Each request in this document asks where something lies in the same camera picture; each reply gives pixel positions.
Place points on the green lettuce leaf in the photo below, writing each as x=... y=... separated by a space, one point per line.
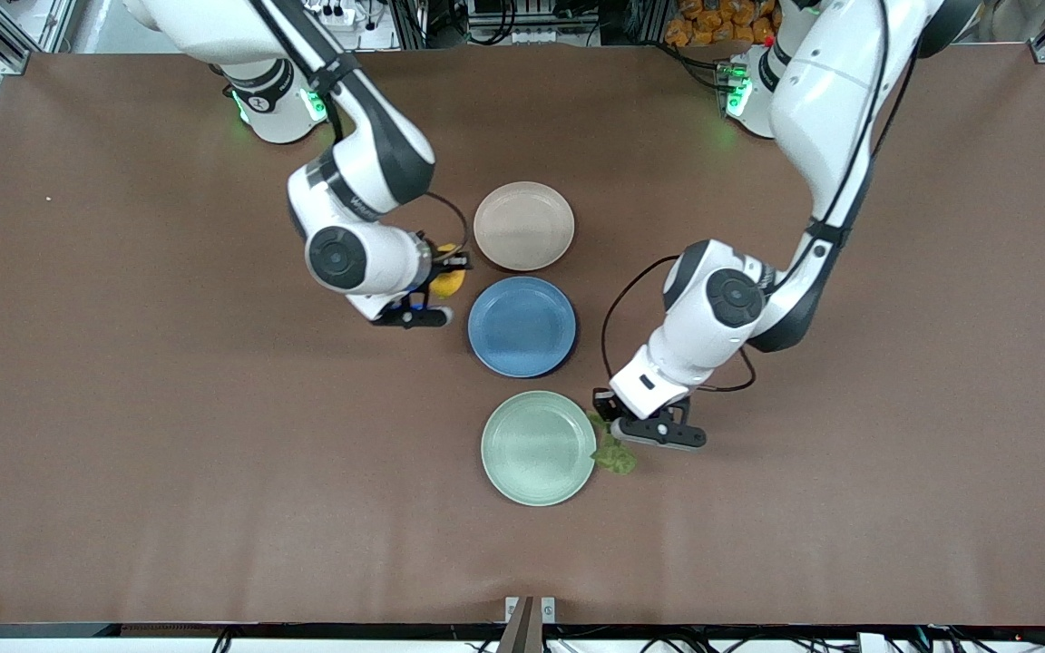
x=615 y=456

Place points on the bag of orange items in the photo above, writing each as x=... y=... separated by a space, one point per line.
x=717 y=23

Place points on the yellow lemon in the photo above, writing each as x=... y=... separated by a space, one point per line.
x=448 y=285

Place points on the white power strip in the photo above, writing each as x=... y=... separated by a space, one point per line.
x=341 y=11

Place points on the metal table edge bracket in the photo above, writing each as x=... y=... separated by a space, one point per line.
x=530 y=621

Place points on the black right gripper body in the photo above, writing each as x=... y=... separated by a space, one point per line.
x=434 y=265

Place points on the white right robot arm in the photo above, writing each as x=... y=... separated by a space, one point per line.
x=359 y=172

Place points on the blue plate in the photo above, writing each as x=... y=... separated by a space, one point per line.
x=522 y=326

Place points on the beige plate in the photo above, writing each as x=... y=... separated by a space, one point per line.
x=523 y=226

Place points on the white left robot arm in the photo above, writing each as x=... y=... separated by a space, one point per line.
x=831 y=91

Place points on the light green plate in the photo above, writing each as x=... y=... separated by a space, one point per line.
x=536 y=448

